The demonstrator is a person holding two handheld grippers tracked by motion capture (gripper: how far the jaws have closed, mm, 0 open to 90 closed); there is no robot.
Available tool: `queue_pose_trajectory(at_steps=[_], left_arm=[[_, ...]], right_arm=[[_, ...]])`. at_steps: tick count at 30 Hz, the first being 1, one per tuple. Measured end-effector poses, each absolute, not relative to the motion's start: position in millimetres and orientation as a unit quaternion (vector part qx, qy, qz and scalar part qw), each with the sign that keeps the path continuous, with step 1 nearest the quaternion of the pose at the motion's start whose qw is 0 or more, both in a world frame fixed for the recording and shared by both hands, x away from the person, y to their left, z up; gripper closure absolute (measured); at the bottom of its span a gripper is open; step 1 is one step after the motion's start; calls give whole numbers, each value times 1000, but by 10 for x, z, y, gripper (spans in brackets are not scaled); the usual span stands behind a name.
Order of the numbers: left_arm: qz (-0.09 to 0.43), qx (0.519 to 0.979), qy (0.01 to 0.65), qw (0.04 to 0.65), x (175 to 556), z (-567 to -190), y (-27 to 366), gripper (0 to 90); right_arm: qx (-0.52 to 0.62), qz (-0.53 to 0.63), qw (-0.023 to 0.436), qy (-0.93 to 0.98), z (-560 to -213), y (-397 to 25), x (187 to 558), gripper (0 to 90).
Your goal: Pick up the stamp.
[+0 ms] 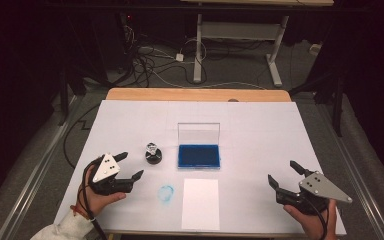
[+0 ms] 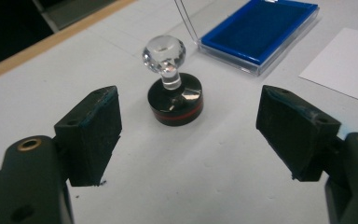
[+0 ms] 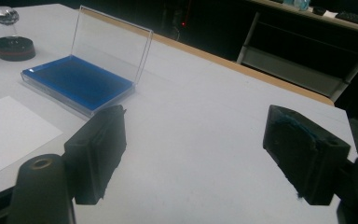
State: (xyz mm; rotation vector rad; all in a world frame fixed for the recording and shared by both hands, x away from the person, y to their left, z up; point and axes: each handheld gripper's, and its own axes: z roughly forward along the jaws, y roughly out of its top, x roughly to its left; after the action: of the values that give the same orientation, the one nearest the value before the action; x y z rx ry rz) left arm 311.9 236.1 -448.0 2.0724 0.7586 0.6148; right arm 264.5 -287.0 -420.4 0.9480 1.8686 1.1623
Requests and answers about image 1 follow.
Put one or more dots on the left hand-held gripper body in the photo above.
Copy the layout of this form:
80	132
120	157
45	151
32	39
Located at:
108	185

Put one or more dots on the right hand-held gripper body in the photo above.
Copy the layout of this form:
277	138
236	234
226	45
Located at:
320	188

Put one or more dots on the person's left hand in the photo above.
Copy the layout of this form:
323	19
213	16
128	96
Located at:
96	201

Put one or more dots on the person's right hand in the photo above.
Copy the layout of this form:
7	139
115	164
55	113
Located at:
310	223

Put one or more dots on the red wristband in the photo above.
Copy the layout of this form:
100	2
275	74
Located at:
80	210

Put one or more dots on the large white board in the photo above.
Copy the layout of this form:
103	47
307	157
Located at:
246	133

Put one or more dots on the blue ink pad clear lid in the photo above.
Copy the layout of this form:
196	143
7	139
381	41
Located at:
198	156

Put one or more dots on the white paper sheet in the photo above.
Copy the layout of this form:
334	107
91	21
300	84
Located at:
200	204

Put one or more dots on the black stand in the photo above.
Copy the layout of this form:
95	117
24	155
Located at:
63	96
338	110

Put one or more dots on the wooden table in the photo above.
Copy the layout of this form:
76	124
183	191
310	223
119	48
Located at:
180	94

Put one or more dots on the white power adapter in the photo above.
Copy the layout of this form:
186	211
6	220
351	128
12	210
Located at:
179	57

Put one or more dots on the small white box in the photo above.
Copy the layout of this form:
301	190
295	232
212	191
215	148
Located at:
315	49

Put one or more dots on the metal floor rail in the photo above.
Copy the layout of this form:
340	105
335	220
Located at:
360	186
33	186

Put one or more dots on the white metal desk frame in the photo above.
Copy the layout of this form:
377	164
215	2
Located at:
198	50

